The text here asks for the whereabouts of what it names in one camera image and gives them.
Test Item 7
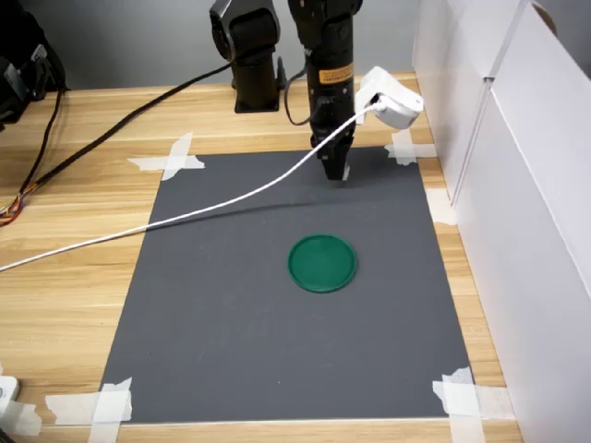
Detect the round green lid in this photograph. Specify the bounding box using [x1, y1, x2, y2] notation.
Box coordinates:
[287, 233, 358, 295]

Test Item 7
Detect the white camera box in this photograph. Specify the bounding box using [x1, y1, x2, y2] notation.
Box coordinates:
[354, 66, 425, 131]

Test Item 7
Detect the thin black braided cable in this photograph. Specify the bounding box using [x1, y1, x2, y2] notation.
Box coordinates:
[17, 87, 66, 198]

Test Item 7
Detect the thick black sleeved cable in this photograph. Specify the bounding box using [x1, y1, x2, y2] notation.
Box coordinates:
[18, 62, 235, 198]

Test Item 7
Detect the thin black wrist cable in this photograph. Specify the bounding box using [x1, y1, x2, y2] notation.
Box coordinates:
[283, 62, 319, 127]

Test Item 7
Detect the white camera cable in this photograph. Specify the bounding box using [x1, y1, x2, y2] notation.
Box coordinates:
[0, 102, 390, 273]

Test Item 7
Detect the white tape piece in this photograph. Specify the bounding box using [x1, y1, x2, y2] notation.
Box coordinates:
[431, 365, 516, 443]
[425, 187, 459, 226]
[44, 377, 134, 443]
[126, 132, 207, 182]
[0, 400, 43, 437]
[383, 129, 438, 168]

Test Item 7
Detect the coloured wire bundle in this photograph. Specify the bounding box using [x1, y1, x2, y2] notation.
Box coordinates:
[0, 182, 28, 228]

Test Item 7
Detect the white partition panel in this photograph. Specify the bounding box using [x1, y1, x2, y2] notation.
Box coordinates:
[410, 0, 533, 205]
[453, 2, 591, 443]

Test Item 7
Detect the black device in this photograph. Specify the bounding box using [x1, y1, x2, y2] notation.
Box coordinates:
[0, 7, 68, 134]

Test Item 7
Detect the dark grey mat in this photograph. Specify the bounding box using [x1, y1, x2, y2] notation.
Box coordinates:
[100, 148, 476, 424]

